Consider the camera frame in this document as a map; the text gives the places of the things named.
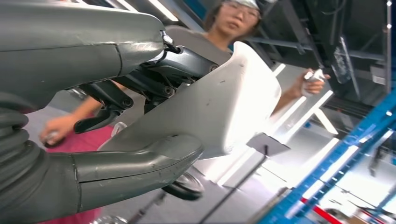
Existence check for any blue metal shelf rack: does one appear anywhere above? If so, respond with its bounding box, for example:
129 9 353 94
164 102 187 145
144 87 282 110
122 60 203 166
256 90 396 224

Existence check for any pink cloth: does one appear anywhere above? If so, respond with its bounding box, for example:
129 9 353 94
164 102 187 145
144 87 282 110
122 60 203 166
38 122 116 224

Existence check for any grey plate on black pole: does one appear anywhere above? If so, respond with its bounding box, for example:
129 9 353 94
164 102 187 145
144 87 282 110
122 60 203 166
198 133 291 224

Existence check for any ceiling light strip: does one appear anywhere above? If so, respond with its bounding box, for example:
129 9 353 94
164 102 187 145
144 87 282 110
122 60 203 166
115 0 139 13
148 0 179 22

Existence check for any red barrier tape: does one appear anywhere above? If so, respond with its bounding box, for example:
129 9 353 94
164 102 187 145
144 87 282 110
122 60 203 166
299 197 342 224

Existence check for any person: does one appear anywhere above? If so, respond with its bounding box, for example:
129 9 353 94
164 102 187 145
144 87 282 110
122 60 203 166
39 0 331 148

